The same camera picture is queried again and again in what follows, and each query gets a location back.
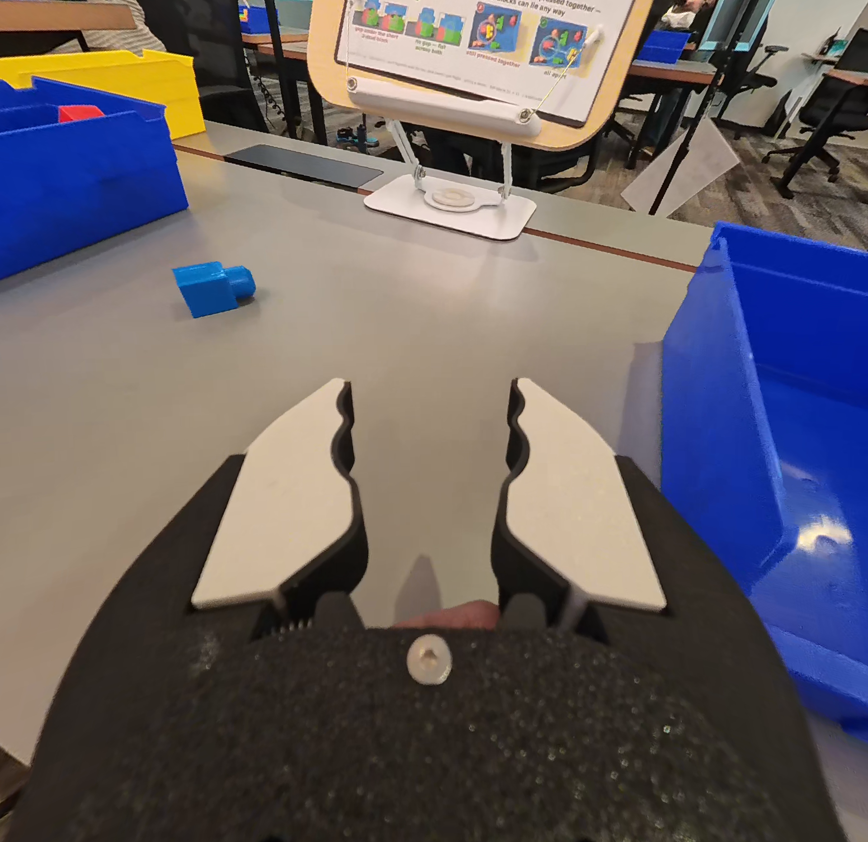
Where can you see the printed instruction sheet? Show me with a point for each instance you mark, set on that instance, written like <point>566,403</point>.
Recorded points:
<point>475,28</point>

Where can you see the black inset table panel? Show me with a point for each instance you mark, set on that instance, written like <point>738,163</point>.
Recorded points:
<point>305,167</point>

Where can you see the small blue tray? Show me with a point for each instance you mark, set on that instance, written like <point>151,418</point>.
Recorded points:
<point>258,20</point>
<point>662,46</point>

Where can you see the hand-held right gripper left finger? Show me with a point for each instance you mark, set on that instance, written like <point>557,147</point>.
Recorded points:
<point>278,506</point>

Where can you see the pile of colourful toy blocks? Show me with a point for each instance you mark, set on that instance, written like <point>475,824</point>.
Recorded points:
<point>79,114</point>

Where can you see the blue plastic bin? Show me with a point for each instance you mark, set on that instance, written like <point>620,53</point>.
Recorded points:
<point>733,422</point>
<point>95,191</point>

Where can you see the blue toy block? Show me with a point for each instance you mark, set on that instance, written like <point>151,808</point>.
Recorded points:
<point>204,289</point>

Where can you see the white document stand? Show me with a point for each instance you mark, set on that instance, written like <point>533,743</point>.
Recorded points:
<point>455,218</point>

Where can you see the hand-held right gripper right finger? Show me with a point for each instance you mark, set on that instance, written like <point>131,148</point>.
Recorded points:
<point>581,506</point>

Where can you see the wooden clipboard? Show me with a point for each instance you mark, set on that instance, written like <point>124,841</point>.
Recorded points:
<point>323,76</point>

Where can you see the white folded sign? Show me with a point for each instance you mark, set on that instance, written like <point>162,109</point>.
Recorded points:
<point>685,177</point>

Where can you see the black tripod stand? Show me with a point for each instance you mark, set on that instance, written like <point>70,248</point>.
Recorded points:
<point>719,96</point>

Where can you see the yellow plastic bin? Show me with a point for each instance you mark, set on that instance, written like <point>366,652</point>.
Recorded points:
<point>149,82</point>

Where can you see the wooden shelf board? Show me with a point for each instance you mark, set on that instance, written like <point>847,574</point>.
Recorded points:
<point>61,16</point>

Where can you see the black office chair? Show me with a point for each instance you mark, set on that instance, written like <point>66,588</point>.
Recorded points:
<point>827,123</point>
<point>204,42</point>

